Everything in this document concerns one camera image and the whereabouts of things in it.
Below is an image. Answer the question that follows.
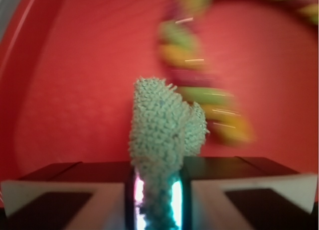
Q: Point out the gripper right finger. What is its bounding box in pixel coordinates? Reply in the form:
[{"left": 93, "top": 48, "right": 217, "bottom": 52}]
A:
[{"left": 180, "top": 157, "right": 319, "bottom": 230}]

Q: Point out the multicolour twisted rope toy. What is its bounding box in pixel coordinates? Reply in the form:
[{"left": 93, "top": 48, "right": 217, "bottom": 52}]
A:
[{"left": 159, "top": 0, "right": 319, "bottom": 145}]

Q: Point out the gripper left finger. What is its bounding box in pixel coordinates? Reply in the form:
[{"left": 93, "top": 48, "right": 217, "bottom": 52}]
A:
[{"left": 0, "top": 162, "right": 136, "bottom": 230}]

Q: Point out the light blue terry cloth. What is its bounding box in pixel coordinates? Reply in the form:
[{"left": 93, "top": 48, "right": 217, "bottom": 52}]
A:
[{"left": 129, "top": 77, "right": 209, "bottom": 230}]

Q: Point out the orange plastic tray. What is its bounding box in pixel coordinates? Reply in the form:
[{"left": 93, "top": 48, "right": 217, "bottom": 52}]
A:
[{"left": 0, "top": 0, "right": 318, "bottom": 180}]

